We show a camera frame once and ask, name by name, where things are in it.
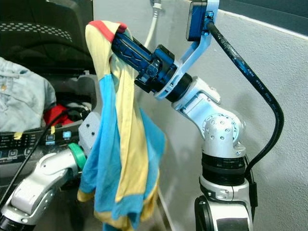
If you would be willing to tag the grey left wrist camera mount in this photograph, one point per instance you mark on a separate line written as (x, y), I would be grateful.
(89, 130)

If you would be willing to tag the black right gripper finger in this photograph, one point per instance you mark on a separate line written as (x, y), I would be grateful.
(132, 53)

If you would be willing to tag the yellow tape piece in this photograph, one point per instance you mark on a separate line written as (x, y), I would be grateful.
(17, 135)
(53, 130)

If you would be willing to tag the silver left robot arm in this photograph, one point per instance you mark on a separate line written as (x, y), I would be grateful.
(48, 173)

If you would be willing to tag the red garment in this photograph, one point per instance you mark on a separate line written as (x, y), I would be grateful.
(55, 115)

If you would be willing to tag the dark transparent washer lid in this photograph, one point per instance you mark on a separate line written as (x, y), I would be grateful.
(48, 53)

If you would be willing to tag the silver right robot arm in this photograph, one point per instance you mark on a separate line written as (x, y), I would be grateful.
(221, 130)

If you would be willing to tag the light blue denim jeans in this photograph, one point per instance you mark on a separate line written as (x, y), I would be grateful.
(24, 96)

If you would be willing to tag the grey top-load washing machine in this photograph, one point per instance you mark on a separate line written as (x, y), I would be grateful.
(14, 150)

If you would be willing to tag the yellow and blue shirt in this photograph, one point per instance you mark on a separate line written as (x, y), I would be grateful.
(130, 154)

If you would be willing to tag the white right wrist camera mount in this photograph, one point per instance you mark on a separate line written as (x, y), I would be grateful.
(195, 53)

